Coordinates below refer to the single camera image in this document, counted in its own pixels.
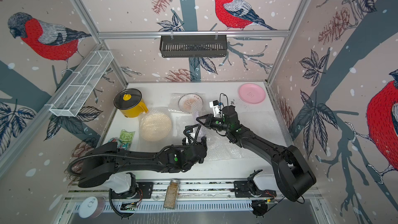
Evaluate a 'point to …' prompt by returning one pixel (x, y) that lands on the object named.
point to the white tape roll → (90, 207)
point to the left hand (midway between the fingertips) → (205, 136)
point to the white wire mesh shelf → (80, 87)
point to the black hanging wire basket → (193, 47)
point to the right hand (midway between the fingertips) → (198, 118)
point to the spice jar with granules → (171, 195)
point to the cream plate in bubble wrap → (156, 125)
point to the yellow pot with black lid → (130, 103)
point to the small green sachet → (127, 137)
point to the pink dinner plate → (252, 93)
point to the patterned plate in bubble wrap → (188, 102)
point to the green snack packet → (121, 144)
